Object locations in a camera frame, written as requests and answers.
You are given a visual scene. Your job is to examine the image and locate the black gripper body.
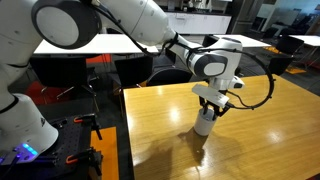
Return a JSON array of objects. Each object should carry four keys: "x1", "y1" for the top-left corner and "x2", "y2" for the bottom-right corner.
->
[{"x1": 199, "y1": 97, "x2": 230, "y2": 117}]

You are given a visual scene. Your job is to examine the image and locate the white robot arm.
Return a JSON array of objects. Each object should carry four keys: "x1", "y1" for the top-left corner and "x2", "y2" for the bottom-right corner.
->
[{"x1": 0, "y1": 0, "x2": 244, "y2": 165}]

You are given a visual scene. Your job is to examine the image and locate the white ceramic mug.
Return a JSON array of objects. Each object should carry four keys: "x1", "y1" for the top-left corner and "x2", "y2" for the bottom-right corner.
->
[{"x1": 194, "y1": 108, "x2": 216, "y2": 136}]

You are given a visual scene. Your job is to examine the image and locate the black round chair back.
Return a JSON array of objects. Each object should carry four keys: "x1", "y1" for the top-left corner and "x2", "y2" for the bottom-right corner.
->
[{"x1": 146, "y1": 68, "x2": 192, "y2": 86}]

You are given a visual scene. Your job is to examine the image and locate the white table middle background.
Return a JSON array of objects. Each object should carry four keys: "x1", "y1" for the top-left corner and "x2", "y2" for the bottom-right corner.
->
[{"x1": 218, "y1": 34, "x2": 269, "y2": 48}]

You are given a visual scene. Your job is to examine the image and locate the white table background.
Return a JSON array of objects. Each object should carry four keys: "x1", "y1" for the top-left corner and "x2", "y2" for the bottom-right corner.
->
[
  {"x1": 33, "y1": 33, "x2": 160, "y2": 56},
  {"x1": 218, "y1": 34, "x2": 269, "y2": 48},
  {"x1": 293, "y1": 35, "x2": 320, "y2": 47}
]

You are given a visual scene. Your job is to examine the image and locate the black chair centre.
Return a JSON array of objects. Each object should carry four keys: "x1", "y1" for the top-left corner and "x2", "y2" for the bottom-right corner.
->
[{"x1": 109, "y1": 56, "x2": 153, "y2": 91}]

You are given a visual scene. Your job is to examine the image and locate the white cabinet counter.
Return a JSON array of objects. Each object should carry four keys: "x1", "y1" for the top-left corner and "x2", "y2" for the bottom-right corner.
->
[{"x1": 166, "y1": 12, "x2": 231, "y2": 35}]

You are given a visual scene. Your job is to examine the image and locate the black chair right background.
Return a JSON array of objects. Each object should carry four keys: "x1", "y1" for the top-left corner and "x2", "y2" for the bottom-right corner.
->
[{"x1": 268, "y1": 36, "x2": 304, "y2": 76}]

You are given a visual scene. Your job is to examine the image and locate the white table left background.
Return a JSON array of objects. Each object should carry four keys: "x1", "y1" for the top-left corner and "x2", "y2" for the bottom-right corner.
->
[{"x1": 33, "y1": 33, "x2": 160, "y2": 56}]

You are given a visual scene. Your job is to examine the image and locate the white table right background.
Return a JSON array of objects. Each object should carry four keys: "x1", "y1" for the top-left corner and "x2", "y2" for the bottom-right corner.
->
[{"x1": 293, "y1": 35, "x2": 320, "y2": 47}]

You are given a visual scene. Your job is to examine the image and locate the black chair near left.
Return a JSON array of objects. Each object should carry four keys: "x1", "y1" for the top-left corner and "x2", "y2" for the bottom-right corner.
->
[{"x1": 29, "y1": 57, "x2": 99, "y2": 110}]

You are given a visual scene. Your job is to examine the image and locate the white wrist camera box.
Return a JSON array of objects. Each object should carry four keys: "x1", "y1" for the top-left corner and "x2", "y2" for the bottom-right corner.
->
[{"x1": 192, "y1": 84, "x2": 229, "y2": 108}]

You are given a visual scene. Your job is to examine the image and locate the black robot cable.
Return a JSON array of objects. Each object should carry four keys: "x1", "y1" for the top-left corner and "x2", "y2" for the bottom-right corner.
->
[{"x1": 93, "y1": 3, "x2": 276, "y2": 110}]

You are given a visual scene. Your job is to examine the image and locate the orange handled clamp upper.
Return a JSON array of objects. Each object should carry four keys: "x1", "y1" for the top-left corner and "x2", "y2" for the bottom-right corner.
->
[{"x1": 73, "y1": 113, "x2": 102, "y2": 140}]

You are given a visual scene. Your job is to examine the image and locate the orange handled clamp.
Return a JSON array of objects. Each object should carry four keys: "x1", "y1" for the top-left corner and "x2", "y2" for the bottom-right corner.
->
[
  {"x1": 65, "y1": 147, "x2": 103, "y2": 176},
  {"x1": 73, "y1": 113, "x2": 102, "y2": 140}
]

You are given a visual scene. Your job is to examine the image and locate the orange handled clamp lower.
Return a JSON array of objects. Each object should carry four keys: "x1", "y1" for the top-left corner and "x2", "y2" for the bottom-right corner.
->
[{"x1": 65, "y1": 147, "x2": 103, "y2": 176}]

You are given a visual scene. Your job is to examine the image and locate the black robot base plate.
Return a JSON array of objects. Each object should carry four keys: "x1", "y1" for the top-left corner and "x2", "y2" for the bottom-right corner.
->
[{"x1": 1, "y1": 117, "x2": 102, "y2": 180}]

